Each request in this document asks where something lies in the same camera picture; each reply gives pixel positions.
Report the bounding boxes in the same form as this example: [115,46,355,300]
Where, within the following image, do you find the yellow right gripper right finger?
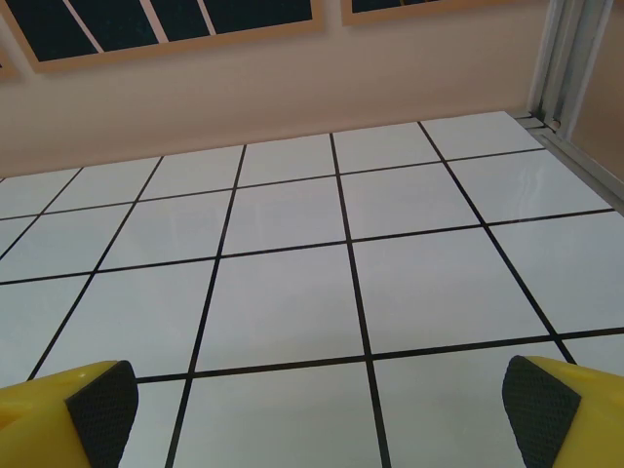
[501,355,624,468]

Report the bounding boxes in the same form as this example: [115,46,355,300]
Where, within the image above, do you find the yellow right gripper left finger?
[0,360,140,468]

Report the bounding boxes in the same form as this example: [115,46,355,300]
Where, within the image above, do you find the aluminium side rail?
[511,110,624,215]

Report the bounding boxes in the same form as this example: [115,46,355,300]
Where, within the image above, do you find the aluminium corner post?
[528,0,610,133]

